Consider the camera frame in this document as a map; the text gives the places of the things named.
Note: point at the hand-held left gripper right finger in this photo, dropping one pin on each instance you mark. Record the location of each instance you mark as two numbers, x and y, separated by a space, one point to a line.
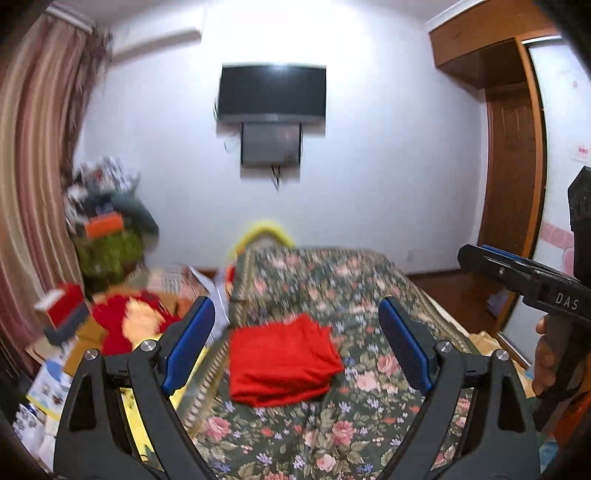
406 344

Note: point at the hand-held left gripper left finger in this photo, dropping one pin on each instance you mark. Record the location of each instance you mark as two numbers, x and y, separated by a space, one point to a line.
189 341

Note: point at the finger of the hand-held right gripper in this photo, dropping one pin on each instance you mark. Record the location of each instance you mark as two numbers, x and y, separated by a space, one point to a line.
475 261
496 250

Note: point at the red zip jacket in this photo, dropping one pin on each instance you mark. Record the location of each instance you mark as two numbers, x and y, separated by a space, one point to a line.
281 360

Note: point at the pile of grey clothes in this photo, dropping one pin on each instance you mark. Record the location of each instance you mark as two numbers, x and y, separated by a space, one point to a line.
106 170

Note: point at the person's right hand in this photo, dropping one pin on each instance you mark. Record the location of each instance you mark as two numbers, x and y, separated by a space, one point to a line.
545 355

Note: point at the white mattress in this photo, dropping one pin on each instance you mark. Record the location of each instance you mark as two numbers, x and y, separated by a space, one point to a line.
455 321

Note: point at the white plastic bag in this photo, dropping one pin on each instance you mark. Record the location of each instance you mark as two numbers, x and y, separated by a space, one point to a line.
217 290

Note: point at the patchwork cushion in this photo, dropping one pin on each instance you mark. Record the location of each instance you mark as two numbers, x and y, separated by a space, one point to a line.
173 281

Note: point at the brown wooden door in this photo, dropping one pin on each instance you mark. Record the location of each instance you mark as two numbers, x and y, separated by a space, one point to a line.
510 184

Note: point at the red plush toy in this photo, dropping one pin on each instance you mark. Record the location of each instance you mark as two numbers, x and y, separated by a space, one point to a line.
115 323

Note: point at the yellow garment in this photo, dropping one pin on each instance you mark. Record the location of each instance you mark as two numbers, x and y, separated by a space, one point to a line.
134 415

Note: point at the dark floral bedspread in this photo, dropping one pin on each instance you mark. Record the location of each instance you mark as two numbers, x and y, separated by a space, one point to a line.
323 286

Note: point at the brown cardboard box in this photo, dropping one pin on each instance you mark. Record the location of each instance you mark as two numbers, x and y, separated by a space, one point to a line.
87 337

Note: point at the green patterned cloth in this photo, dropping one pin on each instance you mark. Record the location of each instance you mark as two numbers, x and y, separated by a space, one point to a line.
106 254

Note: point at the dark grey box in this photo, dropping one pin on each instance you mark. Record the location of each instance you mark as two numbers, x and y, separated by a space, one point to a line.
69 323

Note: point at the red box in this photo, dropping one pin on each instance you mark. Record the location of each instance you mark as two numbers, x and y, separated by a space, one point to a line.
69 300

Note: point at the grey pillow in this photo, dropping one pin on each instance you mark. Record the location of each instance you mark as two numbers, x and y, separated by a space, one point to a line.
143 217

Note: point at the yellow fluffy object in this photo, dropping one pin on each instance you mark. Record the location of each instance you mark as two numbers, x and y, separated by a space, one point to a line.
263 228

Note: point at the orange box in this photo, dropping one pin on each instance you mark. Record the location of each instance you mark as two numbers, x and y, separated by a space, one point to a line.
105 225

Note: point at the white heart-printed sliding door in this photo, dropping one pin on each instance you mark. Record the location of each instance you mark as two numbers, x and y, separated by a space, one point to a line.
554 115

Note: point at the printed paper sheets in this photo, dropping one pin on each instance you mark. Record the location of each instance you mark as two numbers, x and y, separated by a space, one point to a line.
46 392

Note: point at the wooden wardrobe cabinet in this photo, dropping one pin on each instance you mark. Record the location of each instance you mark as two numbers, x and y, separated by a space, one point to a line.
471 46

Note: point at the small black monitor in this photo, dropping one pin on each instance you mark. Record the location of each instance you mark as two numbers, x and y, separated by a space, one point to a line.
271 145

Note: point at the striped brown curtain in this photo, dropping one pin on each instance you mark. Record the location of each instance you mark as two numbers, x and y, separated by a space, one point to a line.
37 161

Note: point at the white air conditioner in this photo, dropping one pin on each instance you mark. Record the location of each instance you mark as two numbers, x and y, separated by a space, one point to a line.
157 37

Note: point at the white wall label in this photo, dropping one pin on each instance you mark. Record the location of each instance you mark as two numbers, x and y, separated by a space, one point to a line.
582 153

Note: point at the black wall television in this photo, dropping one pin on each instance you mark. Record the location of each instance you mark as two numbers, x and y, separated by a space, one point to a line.
272 92

